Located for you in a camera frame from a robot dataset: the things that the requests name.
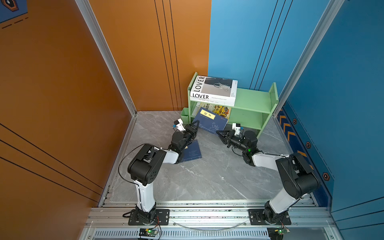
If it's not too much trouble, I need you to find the white book with brown pattern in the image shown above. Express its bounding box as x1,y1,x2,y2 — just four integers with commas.
190,99,235,107

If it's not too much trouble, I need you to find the green circuit board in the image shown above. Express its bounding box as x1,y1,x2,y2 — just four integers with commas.
267,228,291,240
138,228,161,240

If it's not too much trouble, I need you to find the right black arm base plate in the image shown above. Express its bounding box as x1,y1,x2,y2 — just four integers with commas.
248,209,292,226

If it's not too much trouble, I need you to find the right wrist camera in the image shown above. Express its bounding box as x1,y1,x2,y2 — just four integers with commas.
232,123,242,136

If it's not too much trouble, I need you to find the yellow illustrated Chinese book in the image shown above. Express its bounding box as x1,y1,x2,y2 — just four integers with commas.
192,103,231,119

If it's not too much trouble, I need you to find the right green circuit board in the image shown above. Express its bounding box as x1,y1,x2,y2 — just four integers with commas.
267,228,291,240

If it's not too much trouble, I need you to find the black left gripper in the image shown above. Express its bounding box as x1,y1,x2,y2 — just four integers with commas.
179,120,198,154

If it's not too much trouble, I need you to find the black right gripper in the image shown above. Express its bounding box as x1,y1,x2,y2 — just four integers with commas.
216,131,249,154

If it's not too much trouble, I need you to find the small green box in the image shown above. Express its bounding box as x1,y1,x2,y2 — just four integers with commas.
181,108,190,125

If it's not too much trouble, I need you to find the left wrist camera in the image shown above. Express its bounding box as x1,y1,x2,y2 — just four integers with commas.
173,119,186,133

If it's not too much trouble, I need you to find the aluminium mounting rail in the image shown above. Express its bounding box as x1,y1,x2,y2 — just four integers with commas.
85,199,336,228

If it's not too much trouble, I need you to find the left green circuit board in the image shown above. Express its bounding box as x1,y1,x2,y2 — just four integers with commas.
138,228,161,240

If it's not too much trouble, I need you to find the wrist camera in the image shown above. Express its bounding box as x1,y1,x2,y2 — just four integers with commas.
173,119,186,133
232,123,242,136

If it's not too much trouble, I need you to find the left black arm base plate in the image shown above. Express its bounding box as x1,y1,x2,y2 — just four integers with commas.
128,209,170,226

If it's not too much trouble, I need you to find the white LOVER book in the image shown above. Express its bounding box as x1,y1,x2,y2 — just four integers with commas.
190,75,238,102

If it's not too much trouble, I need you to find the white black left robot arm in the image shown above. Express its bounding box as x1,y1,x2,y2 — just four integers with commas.
128,120,200,224

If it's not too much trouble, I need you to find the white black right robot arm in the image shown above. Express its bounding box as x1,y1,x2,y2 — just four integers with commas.
216,130,321,225

